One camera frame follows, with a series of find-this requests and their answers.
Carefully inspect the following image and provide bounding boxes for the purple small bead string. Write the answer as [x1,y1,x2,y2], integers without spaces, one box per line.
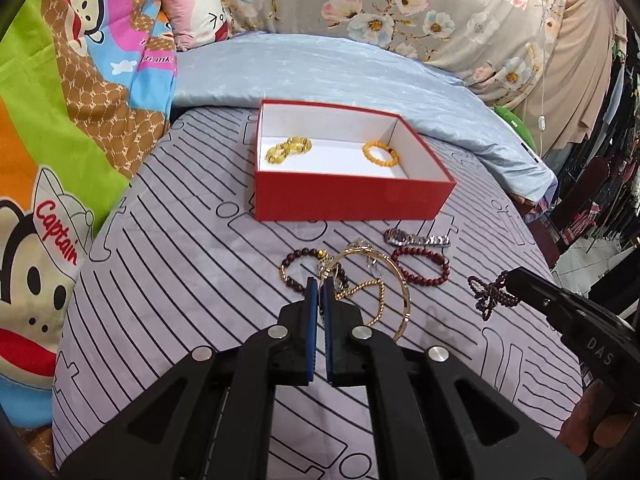
[467,270,521,320]

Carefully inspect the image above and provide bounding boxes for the gold bangle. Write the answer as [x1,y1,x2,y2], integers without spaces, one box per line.
[325,249,413,343]

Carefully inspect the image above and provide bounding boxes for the person's right hand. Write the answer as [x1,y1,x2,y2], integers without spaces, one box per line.
[559,377,640,461]

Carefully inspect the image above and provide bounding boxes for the chunky yellow amber bracelet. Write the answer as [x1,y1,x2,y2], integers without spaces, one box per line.
[265,136,313,167]

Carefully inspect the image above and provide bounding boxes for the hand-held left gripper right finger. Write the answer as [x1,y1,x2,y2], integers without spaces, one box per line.
[320,276,586,480]

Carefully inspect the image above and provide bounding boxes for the striped grey bed sheet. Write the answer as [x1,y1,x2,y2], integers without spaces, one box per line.
[52,105,586,471]

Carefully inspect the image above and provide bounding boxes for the red cardboard box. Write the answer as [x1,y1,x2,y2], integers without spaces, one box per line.
[248,99,458,223]

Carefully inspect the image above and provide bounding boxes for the brown bead bracelet gold accents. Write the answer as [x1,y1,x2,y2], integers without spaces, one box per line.
[279,247,351,296]

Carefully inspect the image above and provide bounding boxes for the beige hanging cloth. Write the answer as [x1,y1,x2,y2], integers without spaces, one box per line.
[510,0,626,156]

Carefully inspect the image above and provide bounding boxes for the hanging clothes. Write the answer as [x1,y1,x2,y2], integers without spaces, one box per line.
[550,10,640,261]

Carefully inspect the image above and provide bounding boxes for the cartoon monkey printed blanket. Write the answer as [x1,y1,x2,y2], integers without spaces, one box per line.
[0,0,191,471]

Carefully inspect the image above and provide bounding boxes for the pink rabbit pillow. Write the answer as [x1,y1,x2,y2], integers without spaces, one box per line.
[159,0,231,52]

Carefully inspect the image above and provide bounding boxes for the orange bead bracelet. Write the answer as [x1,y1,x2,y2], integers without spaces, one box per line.
[362,141,399,167]

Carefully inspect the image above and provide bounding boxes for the light blue quilt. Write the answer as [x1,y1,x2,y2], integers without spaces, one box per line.
[170,32,558,201]

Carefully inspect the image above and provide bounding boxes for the dark red bead bracelet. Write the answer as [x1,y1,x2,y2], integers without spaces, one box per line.
[390,245,451,286]

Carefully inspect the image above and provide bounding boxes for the gold chain bracelet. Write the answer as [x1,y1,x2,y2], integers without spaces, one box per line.
[332,280,386,328]

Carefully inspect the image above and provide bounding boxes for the silver wrist watch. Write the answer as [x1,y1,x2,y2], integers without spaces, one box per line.
[384,227,451,248]

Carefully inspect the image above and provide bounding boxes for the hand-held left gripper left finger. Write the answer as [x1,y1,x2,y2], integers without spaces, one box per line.
[60,277,321,480]

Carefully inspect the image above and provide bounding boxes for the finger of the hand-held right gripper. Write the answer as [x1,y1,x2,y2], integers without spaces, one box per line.
[502,267,571,321]

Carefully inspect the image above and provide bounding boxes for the silver brooch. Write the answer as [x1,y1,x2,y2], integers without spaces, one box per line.
[347,239,383,281]

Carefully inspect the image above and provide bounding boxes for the green plush item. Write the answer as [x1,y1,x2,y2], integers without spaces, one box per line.
[492,104,538,153]

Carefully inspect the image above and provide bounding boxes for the white cable with switch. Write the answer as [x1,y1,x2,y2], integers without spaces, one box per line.
[535,0,549,153]

